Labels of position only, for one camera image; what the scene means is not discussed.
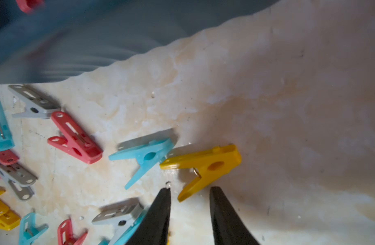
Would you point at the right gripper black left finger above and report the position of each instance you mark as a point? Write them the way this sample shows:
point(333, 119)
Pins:
point(154, 228)

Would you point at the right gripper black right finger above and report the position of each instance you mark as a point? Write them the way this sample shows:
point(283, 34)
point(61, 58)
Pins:
point(228, 228)

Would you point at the yellow clothespin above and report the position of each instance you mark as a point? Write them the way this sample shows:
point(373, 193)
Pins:
point(210, 166)
point(8, 219)

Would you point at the red clothespin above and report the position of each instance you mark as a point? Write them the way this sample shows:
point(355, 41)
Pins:
point(66, 236)
point(27, 6)
point(74, 141)

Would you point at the teal plastic storage box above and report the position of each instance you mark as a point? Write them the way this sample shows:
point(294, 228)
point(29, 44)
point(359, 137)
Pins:
point(63, 39)

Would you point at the grey clothespin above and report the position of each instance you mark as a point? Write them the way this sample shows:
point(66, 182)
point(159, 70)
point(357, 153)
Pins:
point(134, 209)
point(18, 180)
point(37, 105)

